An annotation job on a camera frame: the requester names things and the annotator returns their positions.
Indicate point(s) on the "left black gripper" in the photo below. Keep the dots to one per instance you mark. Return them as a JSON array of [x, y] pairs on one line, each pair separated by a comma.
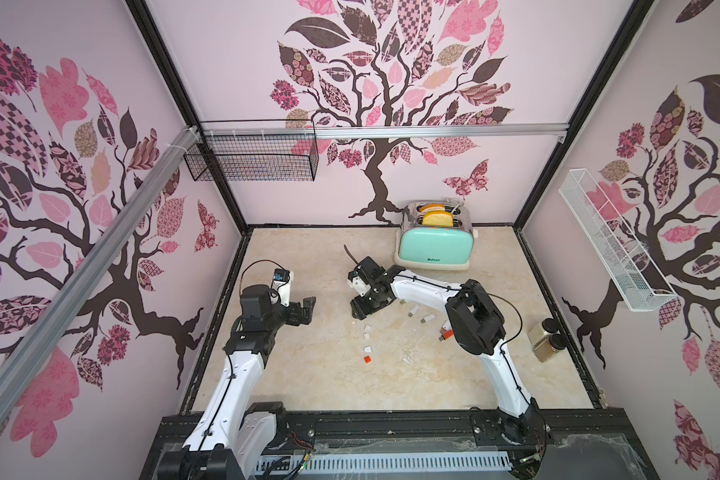
[[294, 318]]

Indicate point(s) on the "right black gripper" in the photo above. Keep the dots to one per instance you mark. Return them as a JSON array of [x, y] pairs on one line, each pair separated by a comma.
[[363, 294]]

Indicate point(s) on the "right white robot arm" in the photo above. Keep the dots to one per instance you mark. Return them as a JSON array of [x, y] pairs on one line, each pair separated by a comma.
[[478, 328]]

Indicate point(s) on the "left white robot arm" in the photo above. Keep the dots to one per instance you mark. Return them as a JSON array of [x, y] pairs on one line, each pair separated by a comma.
[[231, 435]]

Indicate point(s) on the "red usb drive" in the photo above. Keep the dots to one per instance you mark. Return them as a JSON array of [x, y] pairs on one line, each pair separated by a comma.
[[446, 334]]

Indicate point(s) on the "mint green toaster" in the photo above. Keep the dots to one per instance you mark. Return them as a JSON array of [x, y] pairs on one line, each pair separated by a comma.
[[433, 248]]

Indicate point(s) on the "toast slice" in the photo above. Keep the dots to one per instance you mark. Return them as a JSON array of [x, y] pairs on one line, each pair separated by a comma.
[[438, 218]]

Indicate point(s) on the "glass jar black lid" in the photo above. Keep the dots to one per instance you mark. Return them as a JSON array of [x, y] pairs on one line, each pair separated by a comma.
[[542, 331], [549, 347]]

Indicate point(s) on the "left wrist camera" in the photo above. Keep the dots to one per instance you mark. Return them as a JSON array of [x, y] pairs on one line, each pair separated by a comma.
[[281, 284]]

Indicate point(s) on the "black wire basket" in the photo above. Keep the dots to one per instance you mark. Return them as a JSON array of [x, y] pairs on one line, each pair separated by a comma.
[[255, 150]]

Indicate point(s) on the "aluminium rail back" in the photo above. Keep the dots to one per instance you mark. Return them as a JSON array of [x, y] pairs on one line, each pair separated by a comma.
[[374, 132]]

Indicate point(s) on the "aluminium rail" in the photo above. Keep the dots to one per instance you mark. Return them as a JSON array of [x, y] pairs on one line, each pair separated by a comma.
[[17, 372], [374, 132]]

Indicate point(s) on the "white slotted cable duct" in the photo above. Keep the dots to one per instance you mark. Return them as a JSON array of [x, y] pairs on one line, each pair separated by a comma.
[[381, 463]]

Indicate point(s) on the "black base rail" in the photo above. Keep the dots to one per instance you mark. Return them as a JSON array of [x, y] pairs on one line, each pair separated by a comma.
[[578, 444]]

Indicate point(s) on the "aluminium rail left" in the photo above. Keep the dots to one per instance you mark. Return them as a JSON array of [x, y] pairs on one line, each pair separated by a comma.
[[17, 372]]

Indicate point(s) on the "black corner frame post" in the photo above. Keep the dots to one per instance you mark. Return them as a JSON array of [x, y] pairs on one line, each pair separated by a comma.
[[147, 26]]

